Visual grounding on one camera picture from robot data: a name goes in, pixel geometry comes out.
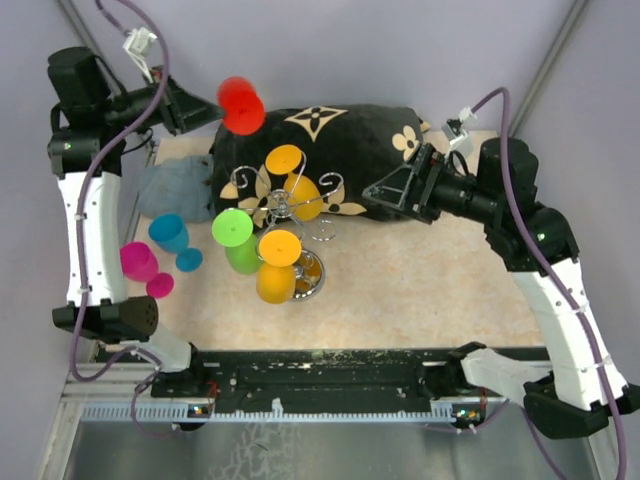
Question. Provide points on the red plastic wine glass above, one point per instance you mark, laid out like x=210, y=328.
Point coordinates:
x=244, y=112

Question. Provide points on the blue plastic wine glass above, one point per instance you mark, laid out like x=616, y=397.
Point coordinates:
x=170, y=234

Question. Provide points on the magenta plastic wine glass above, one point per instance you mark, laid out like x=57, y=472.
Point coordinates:
x=140, y=264

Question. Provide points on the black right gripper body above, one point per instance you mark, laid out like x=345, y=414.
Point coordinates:
x=428, y=208

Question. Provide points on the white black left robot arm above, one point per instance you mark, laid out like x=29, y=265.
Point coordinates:
x=89, y=126

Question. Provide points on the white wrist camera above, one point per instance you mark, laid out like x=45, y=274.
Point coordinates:
x=137, y=46
x=456, y=133

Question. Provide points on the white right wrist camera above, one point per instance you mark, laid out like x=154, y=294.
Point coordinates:
x=456, y=133

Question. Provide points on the front orange plastic wine glass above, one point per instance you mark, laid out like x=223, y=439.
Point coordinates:
x=276, y=278

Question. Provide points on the orange plastic wine glass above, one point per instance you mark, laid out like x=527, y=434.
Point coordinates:
x=276, y=278
x=304, y=198

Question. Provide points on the green plastic wine glass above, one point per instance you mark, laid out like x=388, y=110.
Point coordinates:
x=233, y=230

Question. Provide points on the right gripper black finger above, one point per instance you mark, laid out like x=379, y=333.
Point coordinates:
x=403, y=202
x=415, y=169

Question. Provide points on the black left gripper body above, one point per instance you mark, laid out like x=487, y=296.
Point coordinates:
x=163, y=114

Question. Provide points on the chrome wire wine glass rack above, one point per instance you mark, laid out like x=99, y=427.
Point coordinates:
x=269, y=210

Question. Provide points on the back orange plastic wine glass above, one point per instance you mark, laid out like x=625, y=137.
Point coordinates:
x=304, y=198

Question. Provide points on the black floral plush pillow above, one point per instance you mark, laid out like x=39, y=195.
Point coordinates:
x=362, y=143

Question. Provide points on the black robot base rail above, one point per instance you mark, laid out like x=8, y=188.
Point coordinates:
x=389, y=385

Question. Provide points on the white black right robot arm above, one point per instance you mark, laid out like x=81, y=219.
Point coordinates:
x=582, y=389

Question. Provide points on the light blue denim cloth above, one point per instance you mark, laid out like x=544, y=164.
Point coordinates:
x=179, y=186

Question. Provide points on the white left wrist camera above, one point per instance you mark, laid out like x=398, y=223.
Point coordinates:
x=137, y=46

